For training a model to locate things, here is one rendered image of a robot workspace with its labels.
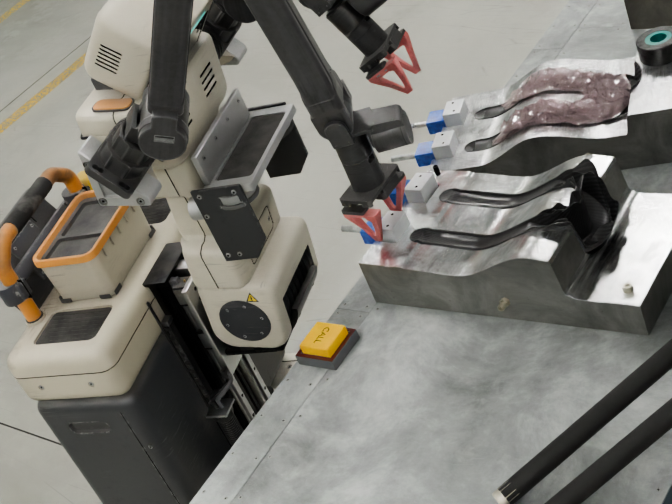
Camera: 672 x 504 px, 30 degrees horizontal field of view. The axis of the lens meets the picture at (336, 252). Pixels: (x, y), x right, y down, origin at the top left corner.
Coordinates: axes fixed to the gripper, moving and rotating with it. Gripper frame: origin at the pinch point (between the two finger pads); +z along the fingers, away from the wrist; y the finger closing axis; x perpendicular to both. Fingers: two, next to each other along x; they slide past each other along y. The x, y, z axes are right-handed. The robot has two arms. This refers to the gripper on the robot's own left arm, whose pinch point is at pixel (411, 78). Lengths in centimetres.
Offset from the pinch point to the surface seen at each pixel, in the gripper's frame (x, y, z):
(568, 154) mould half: -18.2, -10.8, 25.2
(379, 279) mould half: 7.1, -40.8, 12.1
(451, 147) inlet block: 0.8, -6.0, 13.4
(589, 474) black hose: -29, -85, 31
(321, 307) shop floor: 112, 57, 56
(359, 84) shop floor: 132, 183, 46
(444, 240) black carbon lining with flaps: -4.2, -35.4, 14.9
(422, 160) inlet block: 7.2, -6.4, 12.1
